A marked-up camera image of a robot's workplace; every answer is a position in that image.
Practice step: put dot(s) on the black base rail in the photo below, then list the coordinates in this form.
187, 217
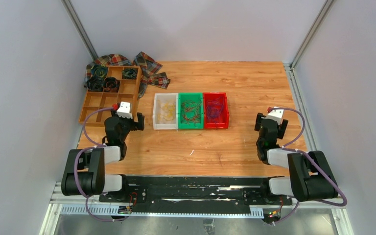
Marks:
184, 195

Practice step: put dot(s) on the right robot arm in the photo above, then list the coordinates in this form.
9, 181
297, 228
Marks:
310, 176

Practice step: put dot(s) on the green plastic bin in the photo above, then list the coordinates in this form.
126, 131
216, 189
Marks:
191, 111

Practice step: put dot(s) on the red plastic bin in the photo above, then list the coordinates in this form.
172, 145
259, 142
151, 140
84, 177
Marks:
216, 111

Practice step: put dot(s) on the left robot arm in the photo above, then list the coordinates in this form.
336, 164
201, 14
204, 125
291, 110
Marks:
84, 172

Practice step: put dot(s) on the rolled dark tie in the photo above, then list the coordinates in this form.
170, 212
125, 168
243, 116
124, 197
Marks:
99, 71
111, 85
95, 84
130, 73

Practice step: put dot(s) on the plaid cloth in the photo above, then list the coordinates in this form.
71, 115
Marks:
150, 69

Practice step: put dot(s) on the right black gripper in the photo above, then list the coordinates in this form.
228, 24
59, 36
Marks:
281, 128

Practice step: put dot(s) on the white plastic bin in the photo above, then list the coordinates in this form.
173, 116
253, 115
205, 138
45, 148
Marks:
165, 111

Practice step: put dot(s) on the wooden compartment tray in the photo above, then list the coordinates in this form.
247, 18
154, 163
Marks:
128, 92

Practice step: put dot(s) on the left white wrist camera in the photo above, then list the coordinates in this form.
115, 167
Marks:
124, 109

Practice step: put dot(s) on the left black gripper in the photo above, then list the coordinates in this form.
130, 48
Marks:
140, 119

